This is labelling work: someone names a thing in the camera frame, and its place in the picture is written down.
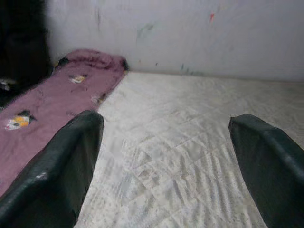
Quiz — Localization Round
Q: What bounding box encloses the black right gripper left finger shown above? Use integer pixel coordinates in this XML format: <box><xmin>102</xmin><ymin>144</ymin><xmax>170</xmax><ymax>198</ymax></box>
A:
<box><xmin>0</xmin><ymin>110</ymin><xmax>105</xmax><ymax>228</ymax></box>

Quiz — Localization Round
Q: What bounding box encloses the purple cartoon print blanket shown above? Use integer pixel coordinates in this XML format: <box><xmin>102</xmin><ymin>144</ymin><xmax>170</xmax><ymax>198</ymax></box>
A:
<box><xmin>0</xmin><ymin>48</ymin><xmax>130</xmax><ymax>198</ymax></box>

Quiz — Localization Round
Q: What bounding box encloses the white quilted mattress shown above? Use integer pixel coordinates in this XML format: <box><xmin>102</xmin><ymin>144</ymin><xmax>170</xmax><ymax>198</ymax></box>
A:
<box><xmin>76</xmin><ymin>71</ymin><xmax>304</xmax><ymax>228</ymax></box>

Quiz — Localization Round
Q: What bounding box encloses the black white-printed bag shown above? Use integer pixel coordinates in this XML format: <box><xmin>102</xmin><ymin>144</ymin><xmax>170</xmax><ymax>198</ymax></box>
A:
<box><xmin>0</xmin><ymin>77</ymin><xmax>17</xmax><ymax>92</ymax></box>

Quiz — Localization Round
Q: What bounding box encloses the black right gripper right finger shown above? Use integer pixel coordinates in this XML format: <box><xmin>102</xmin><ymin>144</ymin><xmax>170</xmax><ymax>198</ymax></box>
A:
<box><xmin>228</xmin><ymin>114</ymin><xmax>304</xmax><ymax>228</ymax></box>

